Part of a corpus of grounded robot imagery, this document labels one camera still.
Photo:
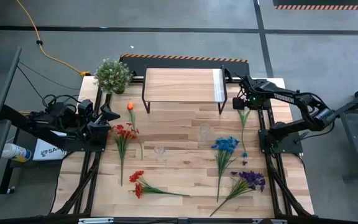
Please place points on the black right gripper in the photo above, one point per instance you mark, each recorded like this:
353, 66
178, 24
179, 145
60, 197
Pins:
251, 102

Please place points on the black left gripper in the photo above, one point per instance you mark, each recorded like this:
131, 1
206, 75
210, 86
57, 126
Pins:
84, 129

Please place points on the dark red artificial tulip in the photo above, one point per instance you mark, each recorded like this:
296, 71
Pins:
243, 116

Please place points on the red flower bunch thin stems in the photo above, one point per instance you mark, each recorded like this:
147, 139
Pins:
123, 132

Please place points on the orange artificial tulip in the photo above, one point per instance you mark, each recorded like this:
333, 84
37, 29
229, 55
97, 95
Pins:
130, 106

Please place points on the blue artificial flower bunch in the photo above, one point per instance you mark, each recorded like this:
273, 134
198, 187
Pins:
225, 144

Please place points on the clear glass vase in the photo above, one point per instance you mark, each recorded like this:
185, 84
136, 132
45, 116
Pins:
160, 152
204, 132

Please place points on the red flower sprig thick stem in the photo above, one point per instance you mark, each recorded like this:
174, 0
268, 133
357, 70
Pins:
135, 176

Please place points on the purple artificial flower bunch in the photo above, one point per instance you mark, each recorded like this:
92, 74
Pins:
253, 179

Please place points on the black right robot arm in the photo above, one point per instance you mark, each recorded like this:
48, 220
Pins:
291, 99

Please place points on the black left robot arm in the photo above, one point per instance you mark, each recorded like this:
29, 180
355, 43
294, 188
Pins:
57, 119

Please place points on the wooden shelf black legs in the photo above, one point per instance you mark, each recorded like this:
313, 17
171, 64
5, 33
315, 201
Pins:
179, 84

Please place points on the potted plant white blossoms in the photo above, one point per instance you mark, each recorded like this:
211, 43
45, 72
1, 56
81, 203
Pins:
112, 76

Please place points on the white cardboard box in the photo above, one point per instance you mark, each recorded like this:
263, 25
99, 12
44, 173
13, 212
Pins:
50, 152

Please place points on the white bottle yellow blue label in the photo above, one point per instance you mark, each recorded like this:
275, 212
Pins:
14, 152

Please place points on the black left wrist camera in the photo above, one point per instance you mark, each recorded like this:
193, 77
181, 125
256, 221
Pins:
85, 108

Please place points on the silver aluminium bracket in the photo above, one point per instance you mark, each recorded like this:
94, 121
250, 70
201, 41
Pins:
269, 221
96, 221

